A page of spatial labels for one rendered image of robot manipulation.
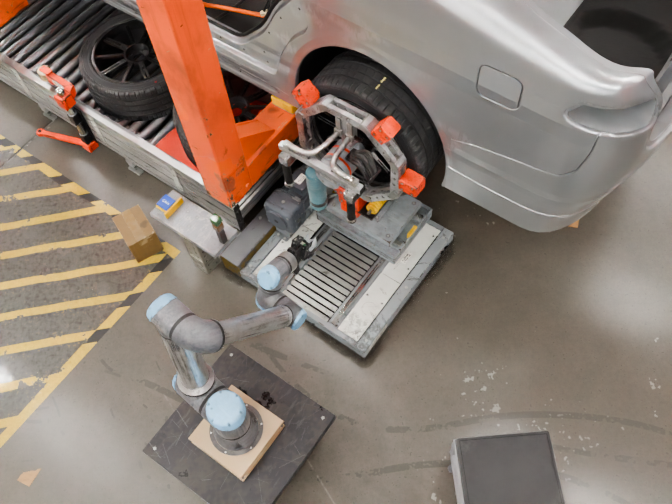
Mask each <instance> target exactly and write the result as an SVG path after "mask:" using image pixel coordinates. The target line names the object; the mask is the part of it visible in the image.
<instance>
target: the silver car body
mask: <svg viewBox="0 0 672 504"><path fill-rule="evenodd" d="M202 1H203V5H204V9H205V12H206V16H207V20H208V23H209V27H210V31H211V35H212V38H213V42H214V46H215V49H216V53H217V57H218V60H219V64H220V67H221V68H223V69H225V70H227V71H229V72H231V73H232V74H234V75H236V76H238V77H240V78H242V79H244V80H246V81H247V82H249V83H251V84H253V85H255V86H257V87H259V88H260V89H262V90H264V91H266V92H268V93H270V94H272V95H274V96H275V97H277V98H279V99H281V100H283V101H285V102H287V103H288V104H290V105H292V106H294V107H296V108H298V107H297V104H296V101H295V98H294V96H293V95H292V94H291V92H292V91H293V90H294V89H293V78H294V72H295V68H296V65H297V63H298V61H299V60H300V58H301V57H302V56H303V55H304V54H305V53H306V52H307V51H309V50H310V49H312V48H315V47H318V46H322V45H339V46H344V47H348V48H351V49H354V50H357V51H360V52H362V53H364V54H366V55H368V56H370V57H372V58H373V59H375V60H377V61H378V62H380V63H381V64H383V65H384V66H386V67H387V68H388V69H390V70H391V71H392V72H393V73H395V74H396V75H397V76H398V77H399V78H400V79H401V80H402V81H403V82H404V83H405V84H406V85H407V86H408V87H409V88H410V89H411V90H412V91H413V92H414V93H415V95H416V96H417V97H418V98H419V99H420V101H421V102H422V103H423V105H424V106H425V108H426V109H427V111H428V112H429V114H430V116H431V117H432V119H433V121H434V123H435V125H436V127H437V129H438V131H439V133H440V136H441V138H442V141H443V145H444V148H445V153H446V158H447V175H446V180H445V182H444V185H443V186H444V187H445V188H447V189H449V190H451V191H453V192H455V193H457V194H458V195H460V196H462V197H464V198H466V199H468V200H470V201H472V202H473V203H475V204H477V205H479V206H481V207H483V208H485V209H487V210H488V211H490V212H492V213H494V214H496V215H498V216H500V217H501V218H503V219H505V220H507V221H509V222H511V223H513V224H515V225H517V226H519V227H521V228H523V229H526V230H528V231H533V232H538V233H542V232H552V231H556V230H560V229H562V228H564V227H567V226H569V225H571V224H573V223H574V222H576V221H578V220H579V219H581V218H582V217H583V216H585V215H586V214H587V213H589V212H590V211H591V210H592V209H593V208H594V207H596V206H597V205H598V204H599V203H600V202H601V201H602V200H603V199H604V198H605V197H606V196H607V195H608V194H609V193H611V192H612V191H613V190H615V189H616V188H617V187H618V186H620V185H621V184H622V183H624V182H625V181H626V180H627V179H628V178H630V177H631V176H632V175H633V174H634V173H635V172H636V171H638V170H639V169H640V168H641V167H642V166H643V165H644V164H645V163H646V162H647V161H648V160H649V159H650V158H651V157H652V156H653V155H654V154H655V153H656V151H657V150H658V149H659V148H660V147H661V146H662V145H663V143H664V142H665V141H666V140H667V138H668V137H669V136H670V135H671V133H672V0H202Z"/></svg>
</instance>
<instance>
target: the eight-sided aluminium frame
mask: <svg viewBox="0 0 672 504"><path fill-rule="evenodd" d="M324 111H325V112H328V113H330V114H332V115H333V116H335V117H338V118H340V119H341V120H343V121H345V122H348V123H349V124H351V125H352V126H354V127H356V128H358V129H360V130H362V131H363V132H364V133H365V134H366V135H367V137H368V138H369V139H370V141H371V142H372V143H373V144H374V146H375V147H376V148H377V150H378V151H379V152H380V153H381V155H382V156H383V157H384V159H385V160H386V161H387V162H388V164H389V165H390V167H391V174H390V185H384V186H377V187H372V186H370V185H369V186H368V185H366V184H365V191H364V192H363V194H362V195H361V196H360V198H362V199H363V200H365V201H367V202H375V201H384V200H392V199H393V200H394V199H398V198H399V196H400V195H401V194H402V193H403V191H401V190H400V189H398V184H399V178H400V177H401V176H402V175H403V174H404V172H405V171H406V163H407V161H406V160H407V159H406V157H405V156H404V153H402V152H401V151H400V149H399V148H398V147H397V145H396V144H395V143H394V142H393V140H392V139H391V140H389V141H388V142H386V143H384V144H382V145H381V144H380V143H379V142H378V141H377V140H376V139H375V138H374V137H373V136H372V135H371V131H372V130H373V129H374V128H375V127H376V125H377V124H378V123H379V121H378V120H377V119H376V118H375V117H374V116H372V115H371V114H370V113H369V114H368V113H366V112H364V111H362V110H360V109H358V108H356V107H354V106H352V105H350V104H348V103H347V102H345V101H343V100H341V99H339V98H337V97H336V96H333V95H331V94H329V95H325V96H323V97H320V98H319V99H318V100H317V101H316V102H315V103H314V104H313V105H312V106H311V107H308V108H305V109H303V107H302V106H301V107H300V108H299V109H298V110H297V111H296V112H295V115H296V116H295V118H296V122H297V128H298V134H299V142H300V145H301V146H302V148H303V149H305V150H312V149H315V148H316V147H318V146H319V145H320V144H319V143H318V142H317V141H316V139H315V137H314V132H313V124H312V115H315V114H318V113H321V112H324ZM345 111H347V112H349V113H351V114H353V115H355V116H353V115H351V114H349V113H347V112H345ZM312 147H313V148H312ZM326 154H327V153H326V152H325V150H323V151H322V152H320V153H319V154H317V155H314V156H312V157H313V158H315V159H317V160H319V161H320V162H321V160H322V159H321V158H323V157H324V156H325V155H326ZM319 156H320V157H321V158H320V157H319Z"/></svg>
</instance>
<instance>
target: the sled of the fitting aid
mask: <svg viewBox="0 0 672 504"><path fill-rule="evenodd" d="M316 215H317V219H318V220H320V221H321V222H323V223H325V224H326V225H328V226H330V227H331V228H333V229H335V230H336V231H338V232H340V233H341V234H343V235H345V236H347V237H348V238H350V239H352V240H353V241H355V242H357V243H358V244H360V245H362V246H363V247H365V248H367V249H368V250H370V251H372V252H373V253H375V254H377V255H379V256H380V257H382V258H384V259H385V260H387V261H389V262H390V263H392V264H395V263H396V262H397V260H398V259H399V258H400V257H401V255H402V254H403V253H404V251H405V250H406V249H407V247H408V246H409V245H410V244H411V242H412V241H413V240H414V238H415V237H416V236H417V235H418V233H419V232H420V231H421V229H422V228H423V227H424V225H425V224H426V223H427V222H428V220H429V219H430V218H431V216H432V208H430V207H429V206H427V205H425V204H423V203H421V208H420V209H419V210H418V211H417V213H416V214H415V215H414V217H413V218H412V219H411V220H410V222H409V223H408V224H407V225H406V227H405V228H404V229H403V231H402V232H401V233H400V234H399V236H398V237H397V238H396V239H395V241H394V242H393V243H392V244H391V246H390V247H388V246H387V245H385V244H383V243H382V242H380V241H378V240H377V239H375V238H373V237H371V236H370V235H368V234H366V233H365V232H363V231H361V230H359V229H358V228H356V227H354V226H353V225H351V224H349V223H347V222H346V221H344V220H342V219H341V218H339V217H337V216H336V215H334V214H332V213H330V212H329V211H327V207H326V208H325V209H323V210H320V211H316Z"/></svg>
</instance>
